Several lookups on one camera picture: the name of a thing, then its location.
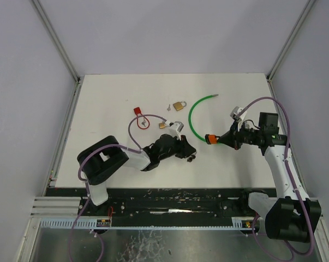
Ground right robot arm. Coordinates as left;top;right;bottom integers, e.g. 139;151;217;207
217;107;321;243

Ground keys of orange padlock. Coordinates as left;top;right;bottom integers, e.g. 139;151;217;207
187;154;196;163

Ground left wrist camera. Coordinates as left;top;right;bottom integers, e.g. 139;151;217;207
169;121;184;140

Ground red cable lock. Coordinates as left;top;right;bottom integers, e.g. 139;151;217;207
133;107;150;130

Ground green cable lock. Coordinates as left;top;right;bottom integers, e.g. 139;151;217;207
188;94;219;142

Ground small brass padlock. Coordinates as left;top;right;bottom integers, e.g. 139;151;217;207
159;122;170;129

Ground orange black padlock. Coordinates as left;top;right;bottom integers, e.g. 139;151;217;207
205;134;219;145

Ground large brass padlock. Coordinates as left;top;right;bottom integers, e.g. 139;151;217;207
172;101;187;111

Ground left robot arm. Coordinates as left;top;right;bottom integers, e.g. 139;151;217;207
77;134;196;206

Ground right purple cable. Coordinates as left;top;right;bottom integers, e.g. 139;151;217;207
239;97;315;260

